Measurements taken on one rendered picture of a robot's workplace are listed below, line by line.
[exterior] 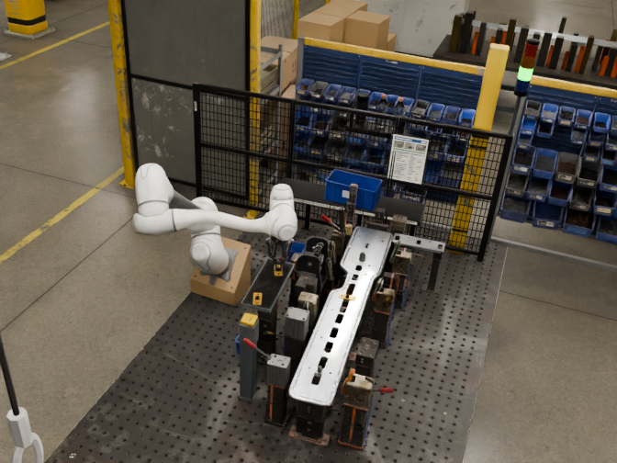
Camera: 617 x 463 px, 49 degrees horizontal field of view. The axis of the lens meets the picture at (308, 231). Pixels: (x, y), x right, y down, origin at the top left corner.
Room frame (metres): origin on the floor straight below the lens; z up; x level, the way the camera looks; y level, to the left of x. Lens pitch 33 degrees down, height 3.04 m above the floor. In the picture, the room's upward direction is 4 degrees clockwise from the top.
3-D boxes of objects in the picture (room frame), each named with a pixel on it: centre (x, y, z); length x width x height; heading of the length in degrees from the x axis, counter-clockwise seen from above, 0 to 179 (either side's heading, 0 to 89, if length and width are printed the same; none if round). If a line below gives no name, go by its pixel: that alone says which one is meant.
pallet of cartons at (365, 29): (7.66, -0.31, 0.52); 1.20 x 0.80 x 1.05; 159
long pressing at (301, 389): (2.58, -0.22, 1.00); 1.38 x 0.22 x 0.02; 166
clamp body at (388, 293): (2.62, -0.40, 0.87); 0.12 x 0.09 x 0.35; 76
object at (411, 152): (3.57, -0.55, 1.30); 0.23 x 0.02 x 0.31; 76
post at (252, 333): (2.20, 0.23, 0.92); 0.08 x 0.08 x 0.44; 76
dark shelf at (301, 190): (3.52, -0.23, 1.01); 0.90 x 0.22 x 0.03; 76
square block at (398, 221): (3.29, -0.51, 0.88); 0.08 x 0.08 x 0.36; 76
